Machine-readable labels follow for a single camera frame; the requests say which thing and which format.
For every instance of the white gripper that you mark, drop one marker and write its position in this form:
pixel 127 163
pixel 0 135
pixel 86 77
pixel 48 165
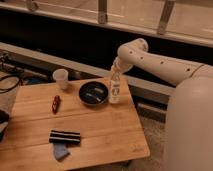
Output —
pixel 120 66

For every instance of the clear plastic bottle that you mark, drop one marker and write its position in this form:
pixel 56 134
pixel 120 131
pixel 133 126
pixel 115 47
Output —
pixel 114 88

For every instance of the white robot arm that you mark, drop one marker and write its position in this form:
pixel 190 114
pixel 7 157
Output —
pixel 171 70

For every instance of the black round bowl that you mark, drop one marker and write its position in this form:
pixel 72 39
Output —
pixel 93 93

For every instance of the translucent plastic cup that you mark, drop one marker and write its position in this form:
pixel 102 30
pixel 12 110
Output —
pixel 61 78

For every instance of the small red object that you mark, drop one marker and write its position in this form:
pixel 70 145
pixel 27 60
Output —
pixel 56 104

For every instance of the wooden folding table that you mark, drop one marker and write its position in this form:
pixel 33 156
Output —
pixel 109 133

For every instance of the black white striped cloth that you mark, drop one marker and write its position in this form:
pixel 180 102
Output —
pixel 64 137

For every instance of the blue grey cloth piece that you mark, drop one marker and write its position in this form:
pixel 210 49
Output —
pixel 60 151

